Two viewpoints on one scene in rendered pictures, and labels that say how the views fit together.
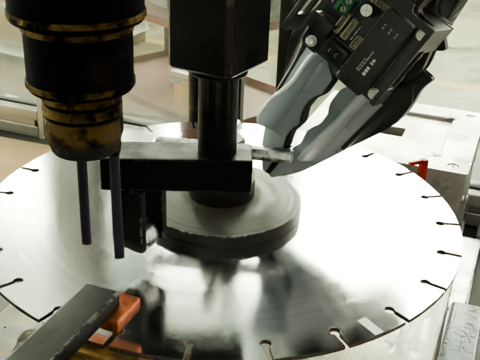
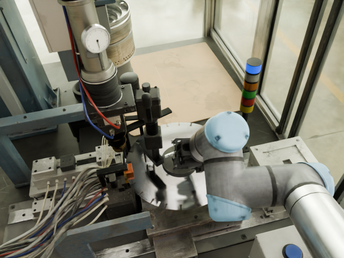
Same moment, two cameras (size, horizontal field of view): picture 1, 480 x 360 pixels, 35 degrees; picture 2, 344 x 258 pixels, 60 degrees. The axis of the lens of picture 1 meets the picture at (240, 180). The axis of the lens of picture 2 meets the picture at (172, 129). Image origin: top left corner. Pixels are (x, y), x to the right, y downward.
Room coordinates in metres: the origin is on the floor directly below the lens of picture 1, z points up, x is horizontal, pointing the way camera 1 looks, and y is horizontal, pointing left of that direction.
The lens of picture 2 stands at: (0.16, -0.46, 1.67)
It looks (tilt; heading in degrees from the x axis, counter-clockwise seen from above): 46 degrees down; 59
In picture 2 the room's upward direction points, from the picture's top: 4 degrees counter-clockwise
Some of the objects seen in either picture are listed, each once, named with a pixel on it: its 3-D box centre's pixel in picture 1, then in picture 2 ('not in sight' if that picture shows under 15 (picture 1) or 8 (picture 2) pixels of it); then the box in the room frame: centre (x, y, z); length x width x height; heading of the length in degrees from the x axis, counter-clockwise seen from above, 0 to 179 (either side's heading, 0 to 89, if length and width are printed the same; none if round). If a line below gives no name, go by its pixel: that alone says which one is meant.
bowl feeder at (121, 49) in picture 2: not in sight; (103, 47); (0.57, 0.80, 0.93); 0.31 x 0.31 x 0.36
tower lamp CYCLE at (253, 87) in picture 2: not in sight; (250, 83); (0.77, 0.05, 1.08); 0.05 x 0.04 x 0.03; 69
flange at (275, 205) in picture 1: (221, 191); (179, 157); (0.47, 0.01, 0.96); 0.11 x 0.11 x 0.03
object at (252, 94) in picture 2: not in sight; (249, 90); (0.77, 0.05, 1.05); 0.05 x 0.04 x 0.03; 69
